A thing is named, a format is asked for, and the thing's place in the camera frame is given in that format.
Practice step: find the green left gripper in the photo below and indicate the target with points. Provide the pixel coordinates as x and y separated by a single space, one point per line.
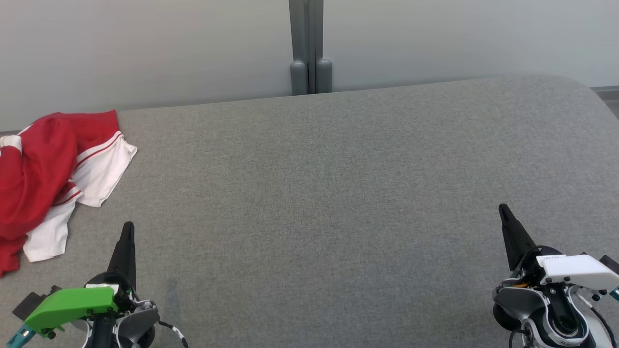
67 304

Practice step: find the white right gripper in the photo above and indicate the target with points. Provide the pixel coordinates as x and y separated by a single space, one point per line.
575 270

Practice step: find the red white jersey shirt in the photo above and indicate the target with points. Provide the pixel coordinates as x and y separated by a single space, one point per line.
104 166

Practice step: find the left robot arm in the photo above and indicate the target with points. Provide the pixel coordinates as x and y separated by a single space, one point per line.
140 319

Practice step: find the grey fabric sofa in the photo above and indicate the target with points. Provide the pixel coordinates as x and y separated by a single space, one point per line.
338 217

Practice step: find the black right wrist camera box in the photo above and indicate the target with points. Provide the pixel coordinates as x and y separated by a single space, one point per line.
610 265

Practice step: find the grey partition post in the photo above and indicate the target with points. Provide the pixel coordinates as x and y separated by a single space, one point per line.
299 58
321 58

